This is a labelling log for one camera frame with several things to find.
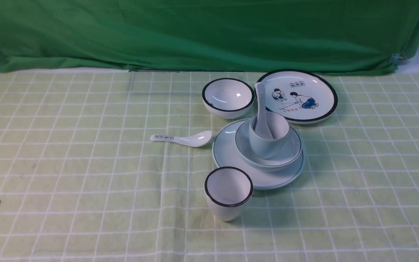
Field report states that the plain white ceramic spoon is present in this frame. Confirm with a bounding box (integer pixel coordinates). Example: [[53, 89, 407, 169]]
[[254, 82, 273, 139]]

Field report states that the pale blue cup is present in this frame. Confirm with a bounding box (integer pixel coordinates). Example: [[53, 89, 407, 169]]
[[249, 111, 291, 159]]

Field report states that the pale blue shallow bowl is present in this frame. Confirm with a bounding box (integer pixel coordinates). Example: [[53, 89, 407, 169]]
[[234, 120, 304, 171]]

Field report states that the green checkered tablecloth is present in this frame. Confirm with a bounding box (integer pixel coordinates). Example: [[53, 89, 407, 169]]
[[0, 71, 419, 262]]

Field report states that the white cup black rim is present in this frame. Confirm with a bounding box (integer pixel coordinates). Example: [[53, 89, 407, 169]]
[[204, 166, 254, 222]]

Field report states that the pale blue large plate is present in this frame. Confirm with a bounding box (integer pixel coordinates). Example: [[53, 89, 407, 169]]
[[212, 118, 305, 190]]

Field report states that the white bowl black rim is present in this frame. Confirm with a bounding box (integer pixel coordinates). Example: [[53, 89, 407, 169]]
[[201, 78, 255, 119]]

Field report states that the white plate with children drawing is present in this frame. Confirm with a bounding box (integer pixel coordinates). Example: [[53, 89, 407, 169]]
[[258, 70, 339, 125]]

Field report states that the green backdrop cloth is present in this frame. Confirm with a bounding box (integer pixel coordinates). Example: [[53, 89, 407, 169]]
[[0, 0, 419, 76]]

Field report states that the metal backdrop clip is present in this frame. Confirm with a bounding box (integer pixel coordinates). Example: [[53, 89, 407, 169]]
[[389, 52, 407, 66]]

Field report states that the white spoon with printed handle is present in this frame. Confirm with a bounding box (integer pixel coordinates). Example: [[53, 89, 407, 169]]
[[149, 131, 212, 148]]

